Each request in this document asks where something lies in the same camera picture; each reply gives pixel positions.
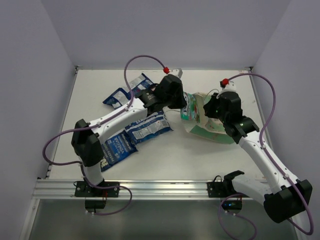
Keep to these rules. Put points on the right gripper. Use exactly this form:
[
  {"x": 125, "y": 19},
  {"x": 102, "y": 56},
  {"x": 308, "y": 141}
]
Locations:
[{"x": 208, "y": 106}]

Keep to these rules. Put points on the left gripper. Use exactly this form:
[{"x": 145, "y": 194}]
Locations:
[{"x": 180, "y": 100}]

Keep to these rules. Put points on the green candy bag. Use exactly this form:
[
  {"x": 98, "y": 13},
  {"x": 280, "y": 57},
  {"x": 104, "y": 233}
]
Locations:
[{"x": 190, "y": 112}]

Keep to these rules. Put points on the green paper bag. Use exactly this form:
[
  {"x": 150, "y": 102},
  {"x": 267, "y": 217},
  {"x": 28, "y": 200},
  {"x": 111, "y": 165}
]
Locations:
[{"x": 209, "y": 128}]

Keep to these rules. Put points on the blue white snack bag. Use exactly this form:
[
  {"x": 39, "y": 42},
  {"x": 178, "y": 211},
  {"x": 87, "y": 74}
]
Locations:
[{"x": 142, "y": 82}]

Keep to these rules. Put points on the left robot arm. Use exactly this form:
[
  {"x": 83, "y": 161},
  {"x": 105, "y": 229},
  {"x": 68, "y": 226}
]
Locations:
[{"x": 89, "y": 136}]

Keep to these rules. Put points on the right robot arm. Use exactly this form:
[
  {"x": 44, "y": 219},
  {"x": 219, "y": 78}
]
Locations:
[{"x": 285, "y": 195}]

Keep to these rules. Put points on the right black control box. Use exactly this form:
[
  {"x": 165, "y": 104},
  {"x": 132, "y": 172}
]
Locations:
[{"x": 232, "y": 205}]

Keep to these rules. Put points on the black control box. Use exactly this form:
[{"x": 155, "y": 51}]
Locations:
[
  {"x": 93, "y": 205},
  {"x": 232, "y": 205}
]

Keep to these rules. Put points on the left black control box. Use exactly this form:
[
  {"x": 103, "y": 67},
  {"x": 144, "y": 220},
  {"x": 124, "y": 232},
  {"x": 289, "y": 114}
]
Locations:
[{"x": 93, "y": 205}]

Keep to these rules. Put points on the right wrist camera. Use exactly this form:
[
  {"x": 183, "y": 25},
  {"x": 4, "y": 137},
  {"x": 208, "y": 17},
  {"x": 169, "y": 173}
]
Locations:
[{"x": 227, "y": 86}]

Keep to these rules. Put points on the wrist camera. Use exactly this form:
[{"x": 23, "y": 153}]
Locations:
[
  {"x": 175, "y": 72},
  {"x": 227, "y": 86}
]

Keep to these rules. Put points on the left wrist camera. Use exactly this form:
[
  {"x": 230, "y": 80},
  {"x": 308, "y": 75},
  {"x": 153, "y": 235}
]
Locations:
[{"x": 175, "y": 72}]

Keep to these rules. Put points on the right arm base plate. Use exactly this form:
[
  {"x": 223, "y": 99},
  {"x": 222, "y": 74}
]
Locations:
[{"x": 216, "y": 190}]

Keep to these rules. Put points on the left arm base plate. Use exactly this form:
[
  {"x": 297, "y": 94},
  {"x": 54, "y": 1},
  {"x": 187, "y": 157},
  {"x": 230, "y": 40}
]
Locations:
[{"x": 84, "y": 190}]

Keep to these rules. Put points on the aluminium rail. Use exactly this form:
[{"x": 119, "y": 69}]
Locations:
[{"x": 64, "y": 189}]

